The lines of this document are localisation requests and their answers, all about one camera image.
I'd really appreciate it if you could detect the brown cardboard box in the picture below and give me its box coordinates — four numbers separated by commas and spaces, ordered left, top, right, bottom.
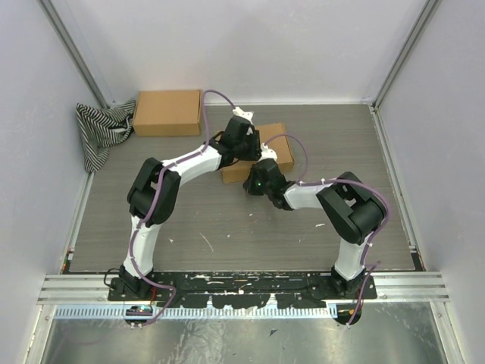
221, 123, 294, 184
133, 89, 202, 137

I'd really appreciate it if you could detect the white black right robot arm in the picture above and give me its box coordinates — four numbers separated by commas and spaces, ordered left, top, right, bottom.
243, 159, 390, 300

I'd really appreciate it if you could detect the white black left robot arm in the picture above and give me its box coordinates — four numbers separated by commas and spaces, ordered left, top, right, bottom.
119, 108, 262, 301

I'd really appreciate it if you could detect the closed brown cardboard box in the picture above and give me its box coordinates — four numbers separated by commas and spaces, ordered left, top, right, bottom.
133, 89, 202, 137

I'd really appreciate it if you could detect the striped black white cloth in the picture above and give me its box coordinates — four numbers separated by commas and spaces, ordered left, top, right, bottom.
75, 99, 136, 173

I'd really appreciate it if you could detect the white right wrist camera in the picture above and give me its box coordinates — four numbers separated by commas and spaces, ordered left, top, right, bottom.
260, 143, 277, 162

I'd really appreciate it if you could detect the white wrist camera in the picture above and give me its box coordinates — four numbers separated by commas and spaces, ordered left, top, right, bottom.
232, 106, 254, 135
260, 143, 277, 162

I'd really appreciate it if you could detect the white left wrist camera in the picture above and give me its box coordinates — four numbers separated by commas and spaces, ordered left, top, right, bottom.
232, 106, 254, 135

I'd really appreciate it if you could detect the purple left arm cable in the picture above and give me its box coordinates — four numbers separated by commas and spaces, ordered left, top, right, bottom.
128, 89, 239, 329

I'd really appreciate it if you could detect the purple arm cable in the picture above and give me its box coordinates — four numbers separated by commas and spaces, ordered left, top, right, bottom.
263, 133, 392, 327
128, 89, 239, 329

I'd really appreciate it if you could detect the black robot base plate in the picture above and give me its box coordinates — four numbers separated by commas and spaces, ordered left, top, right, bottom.
105, 271, 377, 309

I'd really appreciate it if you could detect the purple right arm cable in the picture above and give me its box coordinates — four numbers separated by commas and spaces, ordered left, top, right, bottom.
263, 133, 392, 327

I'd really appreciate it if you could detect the slotted aluminium cable duct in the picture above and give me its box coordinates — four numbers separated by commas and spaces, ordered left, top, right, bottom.
54, 303, 337, 321

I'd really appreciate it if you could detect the aluminium front frame rail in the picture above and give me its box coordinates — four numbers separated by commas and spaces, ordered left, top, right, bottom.
38, 271, 449, 306

